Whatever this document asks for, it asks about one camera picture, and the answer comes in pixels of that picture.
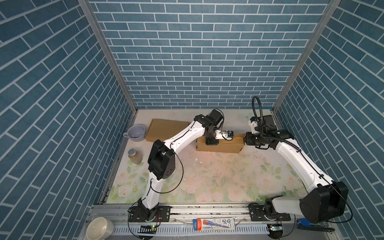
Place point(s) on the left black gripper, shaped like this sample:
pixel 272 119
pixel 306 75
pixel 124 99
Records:
pixel 215 141

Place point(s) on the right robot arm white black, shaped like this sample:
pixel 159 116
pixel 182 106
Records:
pixel 325 199

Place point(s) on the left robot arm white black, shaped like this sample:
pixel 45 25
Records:
pixel 163 155

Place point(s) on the lavender mug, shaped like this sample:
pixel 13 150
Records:
pixel 136 133

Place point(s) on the small jar with lid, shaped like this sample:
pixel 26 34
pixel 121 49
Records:
pixel 135 156

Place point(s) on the controller board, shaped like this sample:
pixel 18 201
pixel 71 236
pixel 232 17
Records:
pixel 275 231
pixel 147 232

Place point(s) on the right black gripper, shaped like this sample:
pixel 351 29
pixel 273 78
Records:
pixel 247 139

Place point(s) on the toothpaste package red blue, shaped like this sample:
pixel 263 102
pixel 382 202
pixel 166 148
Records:
pixel 213 224

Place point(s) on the right controller board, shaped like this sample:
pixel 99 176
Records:
pixel 275 231

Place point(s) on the brown cardboard box stack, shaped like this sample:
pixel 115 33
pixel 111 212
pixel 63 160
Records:
pixel 233 147

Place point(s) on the white bowl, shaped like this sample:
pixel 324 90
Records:
pixel 99 229

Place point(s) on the blue stapler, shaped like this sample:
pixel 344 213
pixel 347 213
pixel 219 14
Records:
pixel 304 224

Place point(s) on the aluminium rail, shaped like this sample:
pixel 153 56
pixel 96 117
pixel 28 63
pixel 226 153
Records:
pixel 180 225

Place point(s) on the left controller board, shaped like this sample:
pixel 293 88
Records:
pixel 147 232

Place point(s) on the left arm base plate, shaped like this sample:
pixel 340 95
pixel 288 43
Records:
pixel 163 213

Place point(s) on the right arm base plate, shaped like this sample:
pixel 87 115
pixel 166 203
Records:
pixel 259 213

